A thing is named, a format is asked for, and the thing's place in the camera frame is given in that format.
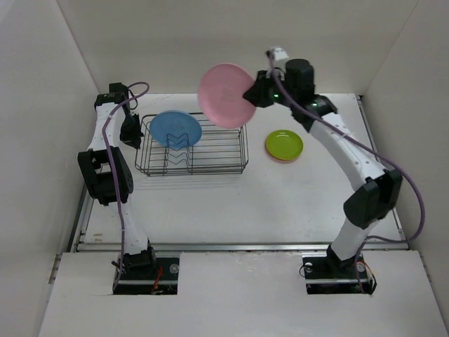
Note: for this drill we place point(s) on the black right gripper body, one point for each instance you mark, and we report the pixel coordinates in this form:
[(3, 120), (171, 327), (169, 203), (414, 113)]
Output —
[(272, 92)]

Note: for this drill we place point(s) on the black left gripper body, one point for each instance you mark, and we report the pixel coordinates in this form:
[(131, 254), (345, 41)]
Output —
[(130, 127)]

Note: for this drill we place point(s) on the pink plastic plate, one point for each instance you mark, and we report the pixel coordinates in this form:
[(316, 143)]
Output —
[(220, 95)]

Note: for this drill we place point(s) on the blue plastic plate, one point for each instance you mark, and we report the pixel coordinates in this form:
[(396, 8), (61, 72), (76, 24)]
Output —
[(175, 129)]

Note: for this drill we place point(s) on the green plastic plate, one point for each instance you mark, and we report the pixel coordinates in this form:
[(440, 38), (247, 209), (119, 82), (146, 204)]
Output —
[(284, 144)]

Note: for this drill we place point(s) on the grey wire dish rack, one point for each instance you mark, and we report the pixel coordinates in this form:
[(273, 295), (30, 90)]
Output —
[(219, 151)]

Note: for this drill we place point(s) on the orange plastic plate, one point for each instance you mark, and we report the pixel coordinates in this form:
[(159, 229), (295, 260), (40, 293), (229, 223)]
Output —
[(282, 161)]

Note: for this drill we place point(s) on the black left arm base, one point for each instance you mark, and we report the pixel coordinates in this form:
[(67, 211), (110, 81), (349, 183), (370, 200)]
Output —
[(161, 280)]

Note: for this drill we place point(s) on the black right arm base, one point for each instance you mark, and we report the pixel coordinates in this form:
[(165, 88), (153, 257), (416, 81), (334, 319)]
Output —
[(322, 278)]

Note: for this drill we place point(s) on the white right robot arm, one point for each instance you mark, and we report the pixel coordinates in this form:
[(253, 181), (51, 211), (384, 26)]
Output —
[(375, 187)]

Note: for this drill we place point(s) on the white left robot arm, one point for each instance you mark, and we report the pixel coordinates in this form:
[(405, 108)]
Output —
[(108, 177)]

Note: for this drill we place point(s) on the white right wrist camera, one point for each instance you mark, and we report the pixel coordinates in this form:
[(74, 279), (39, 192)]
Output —
[(277, 56)]

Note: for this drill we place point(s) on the aluminium front rail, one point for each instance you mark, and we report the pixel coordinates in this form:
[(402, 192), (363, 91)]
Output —
[(184, 247)]

